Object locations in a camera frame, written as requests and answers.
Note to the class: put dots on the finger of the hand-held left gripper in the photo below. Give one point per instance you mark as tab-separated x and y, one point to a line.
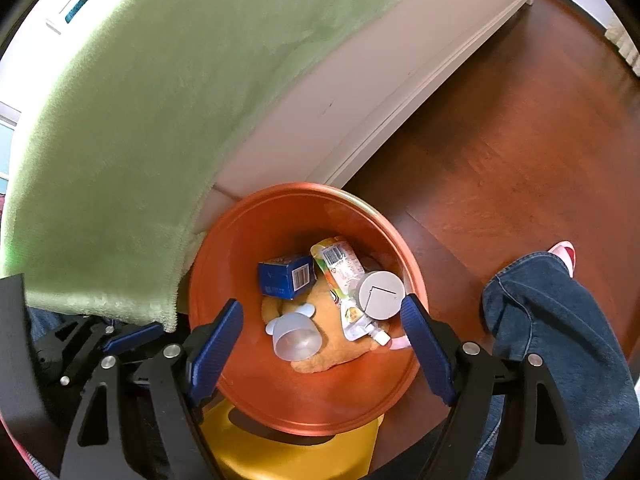
132	338

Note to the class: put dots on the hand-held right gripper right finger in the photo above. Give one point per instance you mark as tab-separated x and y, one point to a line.
425	355

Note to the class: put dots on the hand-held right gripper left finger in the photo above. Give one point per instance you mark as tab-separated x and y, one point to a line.
215	350

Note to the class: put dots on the orange plastic bin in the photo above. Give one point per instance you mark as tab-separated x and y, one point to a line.
320	400

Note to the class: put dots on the pink plastic piece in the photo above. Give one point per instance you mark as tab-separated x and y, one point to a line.
400	344

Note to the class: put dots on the grey round lid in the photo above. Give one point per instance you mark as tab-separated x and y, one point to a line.
380	295

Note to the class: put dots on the translucent plastic cup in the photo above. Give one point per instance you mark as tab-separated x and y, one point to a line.
295	340

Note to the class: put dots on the tan plush toy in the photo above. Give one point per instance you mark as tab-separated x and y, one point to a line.
335	352

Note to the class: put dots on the blue cardboard box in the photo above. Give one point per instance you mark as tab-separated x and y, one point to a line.
280	277

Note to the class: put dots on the printed spout pouch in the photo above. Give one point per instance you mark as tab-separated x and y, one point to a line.
345	267

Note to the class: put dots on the person's jeans leg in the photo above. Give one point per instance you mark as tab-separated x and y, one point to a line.
550	310

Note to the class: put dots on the pink white slipper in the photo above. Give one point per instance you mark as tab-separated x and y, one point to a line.
564	255

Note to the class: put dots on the green plush blanket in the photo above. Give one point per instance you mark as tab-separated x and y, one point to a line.
150	135

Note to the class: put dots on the light blue wardrobe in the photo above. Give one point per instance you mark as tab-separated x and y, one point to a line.
6	145

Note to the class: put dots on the long floral curtain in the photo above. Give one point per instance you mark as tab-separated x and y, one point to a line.
625	45

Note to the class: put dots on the white bed frame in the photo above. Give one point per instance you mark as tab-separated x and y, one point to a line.
375	85

